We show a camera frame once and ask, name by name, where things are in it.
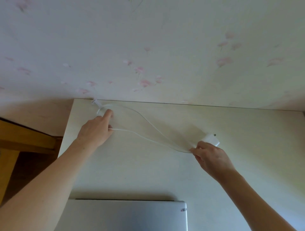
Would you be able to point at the white power adapter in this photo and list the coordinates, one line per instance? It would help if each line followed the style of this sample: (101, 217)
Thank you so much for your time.
(212, 138)

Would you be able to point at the person's right forearm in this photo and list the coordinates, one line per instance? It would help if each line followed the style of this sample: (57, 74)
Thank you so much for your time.
(255, 204)

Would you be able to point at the silver closed laptop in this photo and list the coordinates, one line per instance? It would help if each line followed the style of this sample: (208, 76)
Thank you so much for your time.
(124, 215)

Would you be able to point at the person's right thumb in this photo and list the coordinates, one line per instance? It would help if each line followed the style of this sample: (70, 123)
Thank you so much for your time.
(195, 153)

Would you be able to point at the person's left thumb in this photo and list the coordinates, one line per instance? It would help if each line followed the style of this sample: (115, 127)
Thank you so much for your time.
(109, 128)

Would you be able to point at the person's left hand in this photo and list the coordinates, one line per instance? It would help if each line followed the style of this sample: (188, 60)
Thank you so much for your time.
(94, 132)

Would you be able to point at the wooden furniture frame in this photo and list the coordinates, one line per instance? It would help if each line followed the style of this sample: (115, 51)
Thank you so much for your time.
(21, 142)

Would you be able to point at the person's left forearm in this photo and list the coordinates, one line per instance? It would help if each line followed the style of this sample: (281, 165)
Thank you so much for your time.
(45, 188)

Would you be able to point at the person's right hand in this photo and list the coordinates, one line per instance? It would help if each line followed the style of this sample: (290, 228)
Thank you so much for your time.
(214, 160)

